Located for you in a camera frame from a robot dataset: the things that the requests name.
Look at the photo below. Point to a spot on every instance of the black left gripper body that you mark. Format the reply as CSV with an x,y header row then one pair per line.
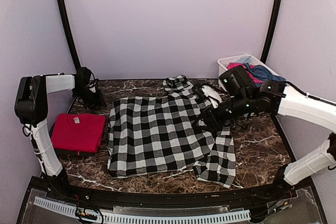
x,y
86,95

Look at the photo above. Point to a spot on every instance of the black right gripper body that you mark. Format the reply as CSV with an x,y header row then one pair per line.
x,y
235,107

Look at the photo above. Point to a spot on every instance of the black white plaid shirt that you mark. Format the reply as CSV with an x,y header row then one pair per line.
x,y
155,134

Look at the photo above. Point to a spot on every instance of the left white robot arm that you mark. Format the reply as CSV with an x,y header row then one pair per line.
x,y
31,107

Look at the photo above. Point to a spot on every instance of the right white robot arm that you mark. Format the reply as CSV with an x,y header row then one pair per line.
x,y
277,98

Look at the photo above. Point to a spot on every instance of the white plastic laundry bin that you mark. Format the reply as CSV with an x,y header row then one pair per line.
x,y
224,62

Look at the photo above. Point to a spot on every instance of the folded red t-shirt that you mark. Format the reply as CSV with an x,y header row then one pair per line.
x,y
91,123

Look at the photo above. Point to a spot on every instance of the blue garment in bin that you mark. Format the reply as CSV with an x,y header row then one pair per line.
x,y
261,74

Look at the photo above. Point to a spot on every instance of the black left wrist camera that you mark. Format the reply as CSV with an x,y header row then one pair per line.
x,y
83,78

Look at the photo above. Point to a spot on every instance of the white slotted cable duct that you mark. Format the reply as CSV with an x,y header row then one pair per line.
x,y
142,215

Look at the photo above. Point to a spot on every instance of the black front rail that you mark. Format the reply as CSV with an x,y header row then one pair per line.
x,y
250,197

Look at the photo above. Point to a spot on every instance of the left black frame post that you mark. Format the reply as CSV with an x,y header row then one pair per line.
x,y
68,33

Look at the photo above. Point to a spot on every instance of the black frame post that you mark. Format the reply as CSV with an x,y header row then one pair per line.
x,y
68,33
271,30

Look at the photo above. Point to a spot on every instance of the right black frame post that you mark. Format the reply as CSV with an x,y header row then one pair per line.
x,y
271,30

